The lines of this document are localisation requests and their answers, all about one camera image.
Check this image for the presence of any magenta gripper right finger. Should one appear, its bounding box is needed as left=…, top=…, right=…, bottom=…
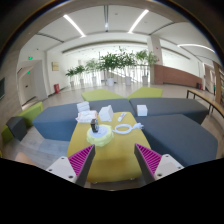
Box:
left=134, top=144, right=183, bottom=184

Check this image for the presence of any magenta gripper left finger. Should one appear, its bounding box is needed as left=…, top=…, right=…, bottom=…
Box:
left=47, top=145, right=95, bottom=187

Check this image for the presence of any black charger plug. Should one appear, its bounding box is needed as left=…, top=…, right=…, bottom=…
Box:
left=90, top=119, right=99, bottom=133

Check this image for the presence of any yellow ottoman table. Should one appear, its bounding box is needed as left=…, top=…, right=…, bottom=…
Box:
left=67, top=112, right=151, bottom=183

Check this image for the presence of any grey right sofa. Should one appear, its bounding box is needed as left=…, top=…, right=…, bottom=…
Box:
left=136, top=114, right=218, bottom=167

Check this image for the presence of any grey sofa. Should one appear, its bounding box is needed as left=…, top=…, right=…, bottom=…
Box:
left=90, top=98, right=208, bottom=124
left=136, top=114, right=218, bottom=167
left=32, top=103, right=78, bottom=141

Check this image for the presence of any yellow round cloth pad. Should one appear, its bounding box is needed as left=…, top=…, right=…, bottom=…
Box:
left=87, top=125, right=114, bottom=147

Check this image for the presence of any white round power socket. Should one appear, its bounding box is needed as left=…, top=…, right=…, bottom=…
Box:
left=90, top=125, right=110, bottom=138

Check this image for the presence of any grey left sofa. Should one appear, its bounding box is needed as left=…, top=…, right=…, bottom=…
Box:
left=32, top=103, right=78, bottom=141

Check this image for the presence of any patterned paper packet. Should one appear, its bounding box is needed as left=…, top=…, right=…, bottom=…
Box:
left=76, top=110, right=97, bottom=123

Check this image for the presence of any white cube box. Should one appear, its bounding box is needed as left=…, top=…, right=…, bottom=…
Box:
left=137, top=105, right=148, bottom=116

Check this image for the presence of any white small remote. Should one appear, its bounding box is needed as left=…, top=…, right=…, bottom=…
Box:
left=117, top=112, right=127, bottom=122

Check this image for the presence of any grey back sofa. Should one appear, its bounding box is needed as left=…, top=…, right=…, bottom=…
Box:
left=90, top=98, right=208, bottom=124

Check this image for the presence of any white tissue box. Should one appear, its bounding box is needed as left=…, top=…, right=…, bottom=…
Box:
left=99, top=105, right=113, bottom=122

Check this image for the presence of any white stacked box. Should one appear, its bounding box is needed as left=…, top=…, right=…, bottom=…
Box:
left=77, top=101, right=90, bottom=112

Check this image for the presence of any green side bench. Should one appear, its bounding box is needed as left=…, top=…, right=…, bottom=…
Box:
left=1, top=102, right=43, bottom=143

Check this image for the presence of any dark grey cube stool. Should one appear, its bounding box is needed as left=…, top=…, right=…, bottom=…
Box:
left=6, top=116, right=27, bottom=141

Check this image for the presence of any green right ottoman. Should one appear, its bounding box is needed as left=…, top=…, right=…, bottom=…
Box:
left=127, top=87, right=163, bottom=100

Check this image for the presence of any green ottoman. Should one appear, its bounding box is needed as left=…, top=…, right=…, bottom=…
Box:
left=127, top=87, right=163, bottom=100
left=82, top=89, right=122, bottom=101

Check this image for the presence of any green left ottoman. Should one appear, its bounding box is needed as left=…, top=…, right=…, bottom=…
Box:
left=82, top=89, right=122, bottom=101

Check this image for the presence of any red fire extinguisher box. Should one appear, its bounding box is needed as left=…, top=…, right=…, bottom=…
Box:
left=54, top=84, right=60, bottom=94

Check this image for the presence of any wooden bench table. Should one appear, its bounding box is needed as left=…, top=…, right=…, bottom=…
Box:
left=186, top=89, right=224, bottom=118

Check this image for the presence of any potted plant far left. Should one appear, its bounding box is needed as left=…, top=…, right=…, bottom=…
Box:
left=65, top=68, right=75, bottom=87

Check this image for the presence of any potted plant centre left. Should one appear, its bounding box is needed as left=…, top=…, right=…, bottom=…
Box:
left=85, top=59, right=99, bottom=86

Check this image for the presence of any potted plant centre right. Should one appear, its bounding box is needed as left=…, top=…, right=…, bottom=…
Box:
left=119, top=48, right=136, bottom=86

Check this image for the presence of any large potted plant centre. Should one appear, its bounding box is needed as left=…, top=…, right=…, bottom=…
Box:
left=100, top=53, right=119, bottom=87

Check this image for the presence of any white coiled cable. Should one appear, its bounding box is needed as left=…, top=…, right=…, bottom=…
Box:
left=112, top=122, right=145, bottom=136

